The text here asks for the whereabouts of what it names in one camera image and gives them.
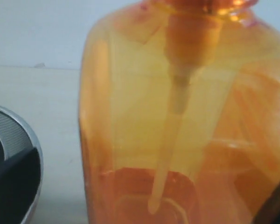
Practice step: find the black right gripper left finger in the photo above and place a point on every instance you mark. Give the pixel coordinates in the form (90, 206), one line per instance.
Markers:
(19, 183)

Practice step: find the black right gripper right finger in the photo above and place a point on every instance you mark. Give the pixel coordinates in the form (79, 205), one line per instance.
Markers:
(270, 211)

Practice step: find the large steel mesh strainer bowl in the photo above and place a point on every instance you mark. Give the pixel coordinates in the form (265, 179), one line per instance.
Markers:
(15, 136)

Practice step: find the orange pump soap bottle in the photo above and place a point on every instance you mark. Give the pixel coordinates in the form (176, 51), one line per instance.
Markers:
(179, 113)

